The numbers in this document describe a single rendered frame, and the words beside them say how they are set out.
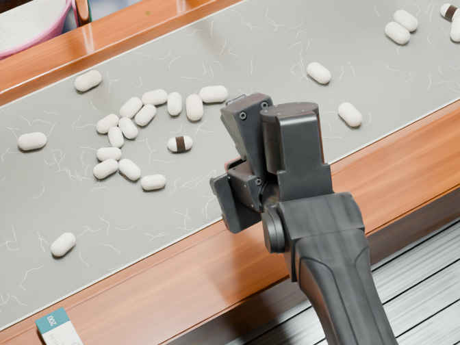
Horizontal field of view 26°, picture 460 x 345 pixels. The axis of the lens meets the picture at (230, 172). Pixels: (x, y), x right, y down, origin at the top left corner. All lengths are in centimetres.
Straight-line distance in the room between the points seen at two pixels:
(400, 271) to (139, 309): 35
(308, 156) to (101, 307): 35
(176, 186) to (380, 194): 26
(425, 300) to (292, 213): 43
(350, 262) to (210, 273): 35
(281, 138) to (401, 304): 42
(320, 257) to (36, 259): 48
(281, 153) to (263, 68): 45
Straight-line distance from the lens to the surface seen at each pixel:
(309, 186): 94
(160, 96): 133
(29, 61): 138
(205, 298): 116
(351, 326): 80
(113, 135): 129
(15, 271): 123
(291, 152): 92
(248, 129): 98
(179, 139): 128
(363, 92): 136
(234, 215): 105
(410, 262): 131
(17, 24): 147
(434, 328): 127
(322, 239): 87
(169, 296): 116
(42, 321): 114
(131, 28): 140
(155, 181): 125
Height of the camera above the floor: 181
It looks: 57 degrees down
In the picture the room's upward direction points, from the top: straight up
